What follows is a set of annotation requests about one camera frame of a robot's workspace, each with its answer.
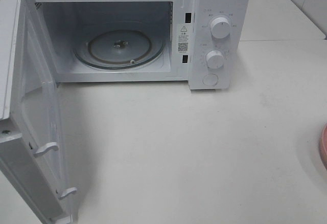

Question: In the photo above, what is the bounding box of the white microwave oven body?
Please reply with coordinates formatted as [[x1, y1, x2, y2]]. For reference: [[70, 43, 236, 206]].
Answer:
[[36, 0, 249, 90]]

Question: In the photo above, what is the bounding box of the pink round plate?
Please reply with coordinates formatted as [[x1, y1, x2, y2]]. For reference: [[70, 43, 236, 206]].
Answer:
[[319, 125, 327, 168]]

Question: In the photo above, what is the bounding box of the round white door button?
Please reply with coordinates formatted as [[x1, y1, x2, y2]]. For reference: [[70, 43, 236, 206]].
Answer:
[[203, 74, 219, 86]]

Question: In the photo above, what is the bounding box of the white warning label sticker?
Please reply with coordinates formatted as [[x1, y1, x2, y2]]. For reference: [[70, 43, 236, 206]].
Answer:
[[176, 24, 190, 53]]

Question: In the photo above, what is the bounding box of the white microwave knob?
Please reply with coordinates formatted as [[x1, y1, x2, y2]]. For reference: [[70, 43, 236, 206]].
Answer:
[[209, 16, 231, 39], [205, 50, 224, 69]]

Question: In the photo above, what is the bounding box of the white microwave door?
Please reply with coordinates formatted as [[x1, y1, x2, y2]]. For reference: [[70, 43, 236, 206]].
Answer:
[[1, 0, 77, 223]]

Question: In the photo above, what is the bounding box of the glass microwave turntable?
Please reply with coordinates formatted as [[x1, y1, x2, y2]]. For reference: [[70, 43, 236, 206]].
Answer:
[[73, 29, 165, 70]]

